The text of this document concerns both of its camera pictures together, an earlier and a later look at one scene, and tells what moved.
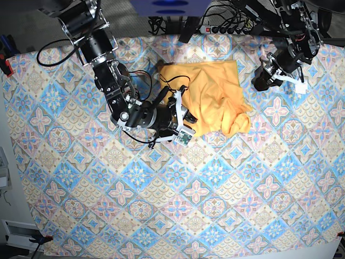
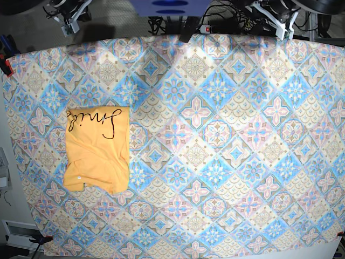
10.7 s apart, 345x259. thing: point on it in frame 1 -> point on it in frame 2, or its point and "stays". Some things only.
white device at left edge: [5, 181] stays
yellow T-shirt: [214, 97] -> [97, 149]
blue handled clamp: [9, 46] stays
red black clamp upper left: [5, 65] stays
